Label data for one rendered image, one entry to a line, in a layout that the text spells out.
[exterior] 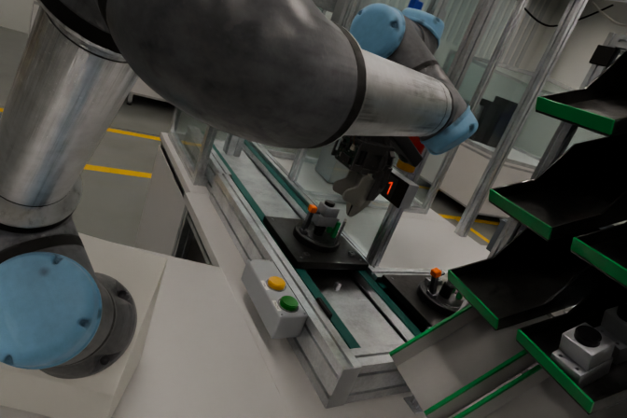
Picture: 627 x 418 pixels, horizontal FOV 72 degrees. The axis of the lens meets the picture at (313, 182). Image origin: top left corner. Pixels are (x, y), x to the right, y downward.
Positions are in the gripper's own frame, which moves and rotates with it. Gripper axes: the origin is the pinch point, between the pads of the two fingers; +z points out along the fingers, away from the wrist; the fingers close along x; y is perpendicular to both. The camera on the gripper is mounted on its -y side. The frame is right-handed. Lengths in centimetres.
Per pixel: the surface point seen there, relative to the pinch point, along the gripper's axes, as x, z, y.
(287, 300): -6.4, 26.1, 1.9
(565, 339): 36.3, -1.5, -11.3
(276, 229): -37.5, 26.3, -8.7
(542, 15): -780, -286, -1040
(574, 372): 39.2, 1.3, -11.2
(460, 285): 18.7, 2.9, -11.9
